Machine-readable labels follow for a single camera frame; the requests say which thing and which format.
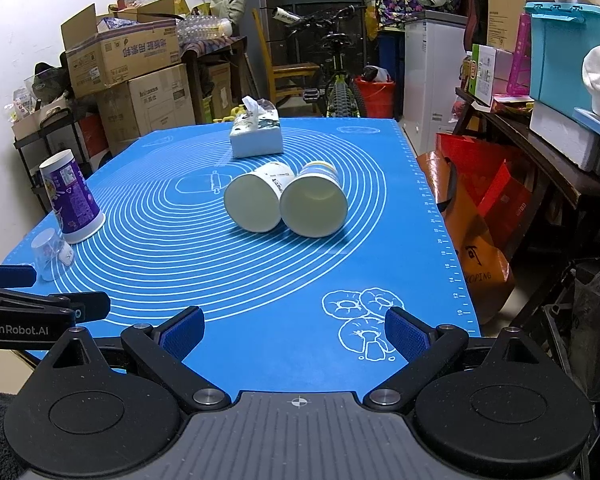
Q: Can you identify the teal plastic storage bin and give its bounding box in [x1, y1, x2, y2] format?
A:
[524, 2, 600, 117]

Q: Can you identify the white paper cup right lying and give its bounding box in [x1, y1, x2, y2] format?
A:
[279, 160, 348, 238]

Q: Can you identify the black bicycle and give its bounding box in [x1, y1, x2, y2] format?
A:
[258, 3, 366, 118]

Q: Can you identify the black metal shelf rack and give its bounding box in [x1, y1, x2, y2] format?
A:
[14, 108, 93, 214]

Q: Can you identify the white chest freezer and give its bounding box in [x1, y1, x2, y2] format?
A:
[400, 10, 466, 155]

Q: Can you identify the white styrofoam box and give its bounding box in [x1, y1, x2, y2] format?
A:
[530, 101, 600, 171]

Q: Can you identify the large cardboard box lower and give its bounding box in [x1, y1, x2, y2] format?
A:
[95, 64, 196, 156]

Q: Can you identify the green white carton box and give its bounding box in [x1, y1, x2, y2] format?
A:
[468, 44, 513, 106]

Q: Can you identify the white paper cup left lying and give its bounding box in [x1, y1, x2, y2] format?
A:
[224, 162, 294, 233]

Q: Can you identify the orange shopping bag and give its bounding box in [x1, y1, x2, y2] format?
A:
[417, 152, 515, 325]

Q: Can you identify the white tissue pack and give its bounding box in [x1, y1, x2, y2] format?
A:
[230, 96, 284, 158]

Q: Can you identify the white paper cup lying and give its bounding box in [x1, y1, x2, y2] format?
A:
[279, 160, 348, 238]
[224, 162, 294, 233]

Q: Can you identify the purple upside-down paper cup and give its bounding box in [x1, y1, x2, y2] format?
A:
[40, 150, 106, 245]

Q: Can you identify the large cardboard box upper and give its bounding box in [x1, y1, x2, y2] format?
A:
[61, 4, 180, 98]

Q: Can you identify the yellow wooden chair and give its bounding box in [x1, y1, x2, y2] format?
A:
[251, 9, 318, 106]

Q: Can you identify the pack of water bottles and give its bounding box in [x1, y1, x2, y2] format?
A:
[176, 14, 233, 44]

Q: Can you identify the red paper bag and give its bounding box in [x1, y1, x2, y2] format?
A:
[436, 133, 538, 257]

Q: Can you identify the small clear plastic cup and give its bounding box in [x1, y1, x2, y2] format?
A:
[31, 228, 74, 282]

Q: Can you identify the blue silicone baking mat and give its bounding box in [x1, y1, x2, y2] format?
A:
[34, 118, 480, 394]

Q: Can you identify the large cardboard box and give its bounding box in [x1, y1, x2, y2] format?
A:
[95, 64, 196, 156]
[61, 4, 180, 98]

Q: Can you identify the red plastic bucket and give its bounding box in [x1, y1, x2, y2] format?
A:
[355, 77, 396, 118]

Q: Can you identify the dark wooden side table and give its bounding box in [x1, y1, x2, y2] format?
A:
[453, 88, 600, 209]

